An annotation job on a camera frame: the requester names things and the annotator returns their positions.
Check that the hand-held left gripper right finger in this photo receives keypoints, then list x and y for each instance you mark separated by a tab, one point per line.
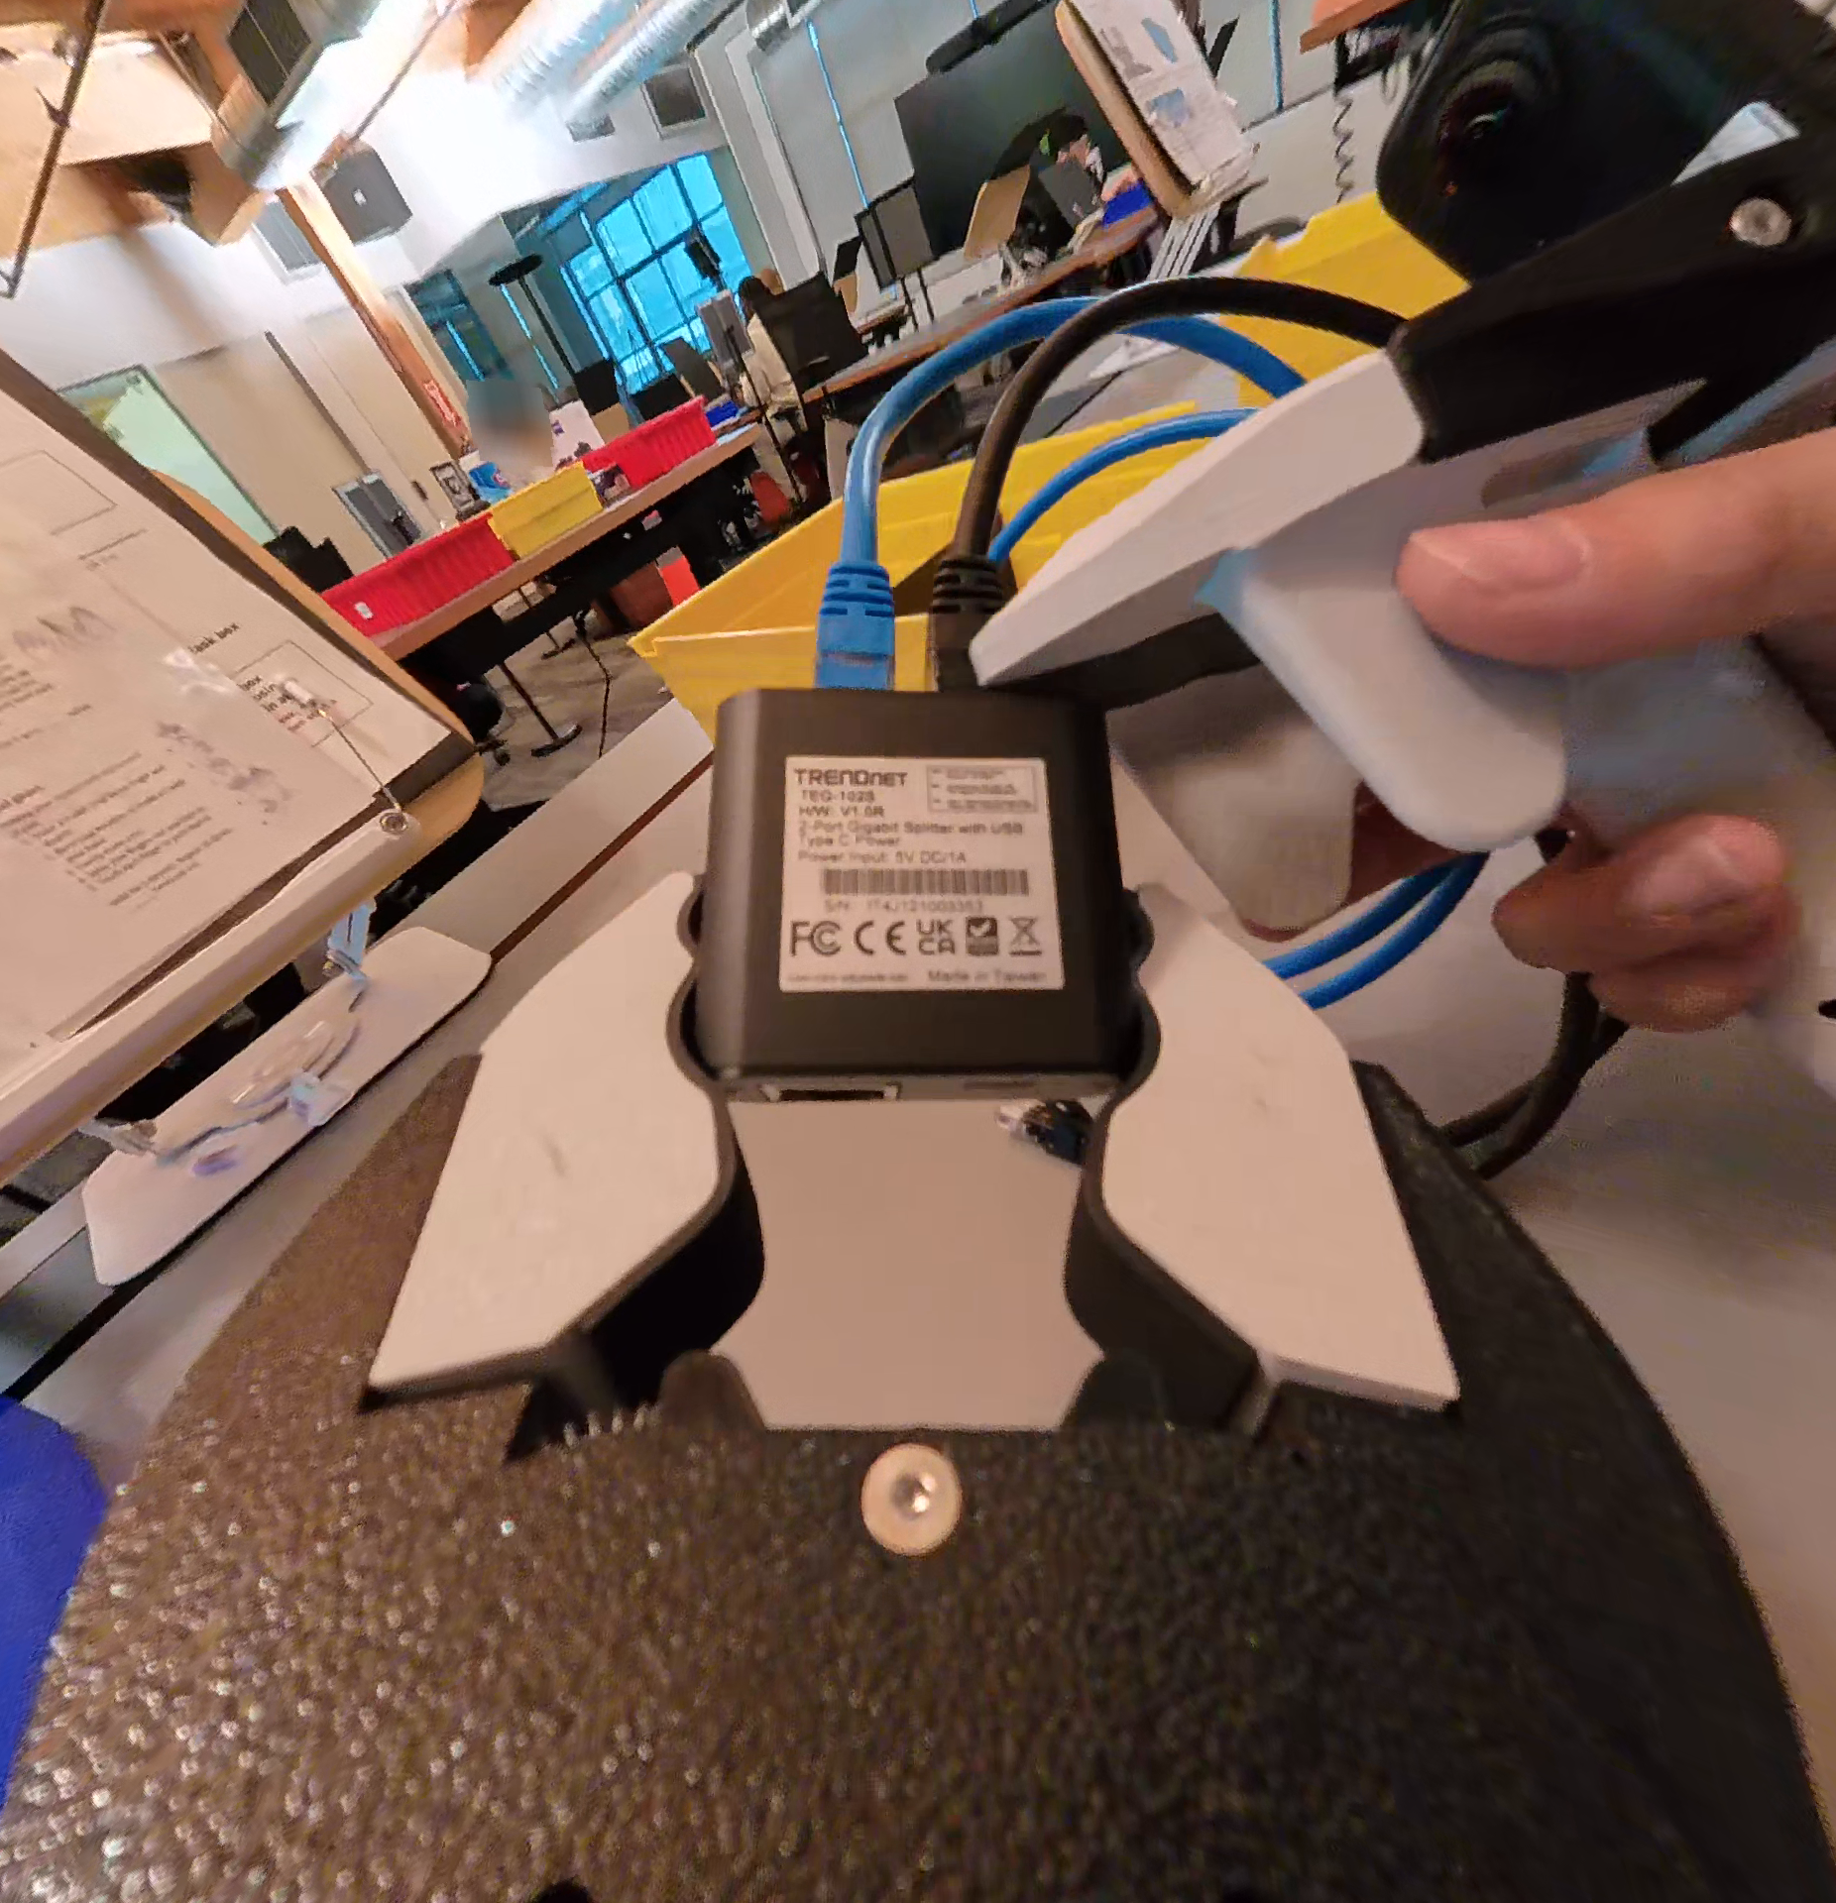
1260	1189

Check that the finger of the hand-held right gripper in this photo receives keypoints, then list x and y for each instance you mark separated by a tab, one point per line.
1275	832
1232	505

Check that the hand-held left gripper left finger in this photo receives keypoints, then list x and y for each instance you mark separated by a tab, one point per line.
576	1173

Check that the black network splitter box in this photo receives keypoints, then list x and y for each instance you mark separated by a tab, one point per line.
739	892

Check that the yellow plastic bin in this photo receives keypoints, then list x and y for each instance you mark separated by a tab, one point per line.
739	638
1350	267

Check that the grey desk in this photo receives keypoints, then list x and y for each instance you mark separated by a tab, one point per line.
1678	1338

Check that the person's right hand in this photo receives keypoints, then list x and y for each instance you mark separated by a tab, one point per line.
1602	579

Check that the white stand base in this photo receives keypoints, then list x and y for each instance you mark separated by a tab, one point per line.
412	996

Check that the tilted document board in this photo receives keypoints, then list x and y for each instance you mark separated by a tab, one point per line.
427	832
1157	89

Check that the black monitor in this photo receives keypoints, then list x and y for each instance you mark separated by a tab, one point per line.
977	133

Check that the red storage bin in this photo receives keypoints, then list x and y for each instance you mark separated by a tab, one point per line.
649	444
427	579

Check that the wooden table with black legs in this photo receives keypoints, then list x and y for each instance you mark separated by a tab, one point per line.
607	550

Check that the printed instruction sheet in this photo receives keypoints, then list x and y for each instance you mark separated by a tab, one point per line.
115	744

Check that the large paned window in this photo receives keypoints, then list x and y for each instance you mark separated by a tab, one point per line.
649	252

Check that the small yellow storage bin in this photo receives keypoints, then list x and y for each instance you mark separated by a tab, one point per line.
546	514

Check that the grey door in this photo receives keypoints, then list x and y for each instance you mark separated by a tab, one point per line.
377	514

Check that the blue plastic bin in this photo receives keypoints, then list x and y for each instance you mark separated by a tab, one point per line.
26	1607

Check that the silver air duct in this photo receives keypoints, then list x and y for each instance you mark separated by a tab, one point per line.
636	52

